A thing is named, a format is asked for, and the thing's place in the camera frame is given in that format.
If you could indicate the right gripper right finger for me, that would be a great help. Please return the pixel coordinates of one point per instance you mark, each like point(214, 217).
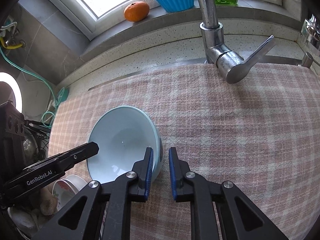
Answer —
point(218, 211)

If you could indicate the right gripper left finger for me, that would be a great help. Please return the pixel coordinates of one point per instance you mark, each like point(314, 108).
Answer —
point(102, 211)

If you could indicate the red rose floral plate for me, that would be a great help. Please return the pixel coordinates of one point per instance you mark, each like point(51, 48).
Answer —
point(66, 188)

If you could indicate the light blue ceramic bowl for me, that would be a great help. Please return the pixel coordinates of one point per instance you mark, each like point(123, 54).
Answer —
point(123, 134)

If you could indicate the plaid pink cloth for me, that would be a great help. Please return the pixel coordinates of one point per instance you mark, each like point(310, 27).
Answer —
point(261, 133)

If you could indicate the teal power strip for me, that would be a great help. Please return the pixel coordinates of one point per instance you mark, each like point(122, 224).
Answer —
point(62, 95)

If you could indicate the chrome faucet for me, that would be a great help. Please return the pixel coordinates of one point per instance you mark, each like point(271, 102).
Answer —
point(232, 67)

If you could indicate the orange fruit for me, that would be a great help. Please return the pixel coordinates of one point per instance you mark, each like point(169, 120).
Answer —
point(136, 11)

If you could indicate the white ring light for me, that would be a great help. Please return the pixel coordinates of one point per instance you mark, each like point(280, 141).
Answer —
point(10, 80)

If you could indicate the white window frame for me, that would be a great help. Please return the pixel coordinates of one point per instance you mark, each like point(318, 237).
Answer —
point(150, 0)

